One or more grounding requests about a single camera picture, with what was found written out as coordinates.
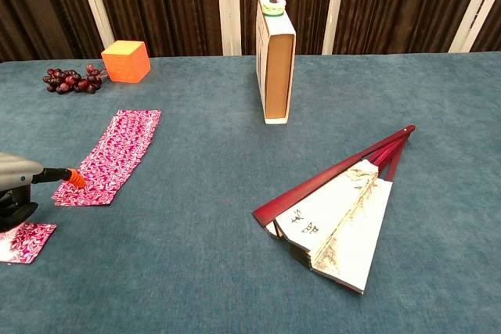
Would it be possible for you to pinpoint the red ribbed paper folding fan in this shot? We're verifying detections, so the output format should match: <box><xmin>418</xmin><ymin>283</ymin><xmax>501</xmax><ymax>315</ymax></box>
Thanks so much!
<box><xmin>251</xmin><ymin>124</ymin><xmax>417</xmax><ymax>296</ymax></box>

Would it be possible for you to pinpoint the white cardboard book slipcase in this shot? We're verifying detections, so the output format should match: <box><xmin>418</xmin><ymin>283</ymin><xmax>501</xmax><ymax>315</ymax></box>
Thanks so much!
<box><xmin>255</xmin><ymin>0</ymin><xmax>297</xmax><ymax>126</ymax></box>

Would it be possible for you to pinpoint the dark brown pleated curtain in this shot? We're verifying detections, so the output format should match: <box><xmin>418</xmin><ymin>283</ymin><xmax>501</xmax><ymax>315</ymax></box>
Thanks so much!
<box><xmin>0</xmin><ymin>0</ymin><xmax>501</xmax><ymax>63</ymax></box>

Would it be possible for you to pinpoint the grey black left robot hand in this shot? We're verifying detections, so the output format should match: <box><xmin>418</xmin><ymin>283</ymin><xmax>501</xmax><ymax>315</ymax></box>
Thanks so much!
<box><xmin>0</xmin><ymin>152</ymin><xmax>88</xmax><ymax>234</ymax></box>

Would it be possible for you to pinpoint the pink patterned paper strip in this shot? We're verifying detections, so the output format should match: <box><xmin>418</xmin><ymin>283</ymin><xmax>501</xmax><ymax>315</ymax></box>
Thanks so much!
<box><xmin>77</xmin><ymin>110</ymin><xmax>162</xmax><ymax>190</ymax></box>

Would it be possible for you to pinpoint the dark red grape bunch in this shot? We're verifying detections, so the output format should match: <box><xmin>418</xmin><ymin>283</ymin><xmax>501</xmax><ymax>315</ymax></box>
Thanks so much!
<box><xmin>41</xmin><ymin>63</ymin><xmax>109</xmax><ymax>95</ymax></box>

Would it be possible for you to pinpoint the white frame post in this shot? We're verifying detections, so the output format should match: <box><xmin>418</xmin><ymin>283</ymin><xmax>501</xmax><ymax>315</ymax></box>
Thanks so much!
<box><xmin>449</xmin><ymin>0</ymin><xmax>501</xmax><ymax>54</ymax></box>
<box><xmin>73</xmin><ymin>0</ymin><xmax>116</xmax><ymax>48</ymax></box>
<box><xmin>321</xmin><ymin>0</ymin><xmax>349</xmax><ymax>56</ymax></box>
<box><xmin>215</xmin><ymin>0</ymin><xmax>243</xmax><ymax>57</ymax></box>

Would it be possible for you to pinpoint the orange foam cube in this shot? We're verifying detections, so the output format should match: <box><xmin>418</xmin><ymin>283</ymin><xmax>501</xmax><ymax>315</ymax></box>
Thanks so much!
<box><xmin>100</xmin><ymin>39</ymin><xmax>152</xmax><ymax>84</ymax></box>

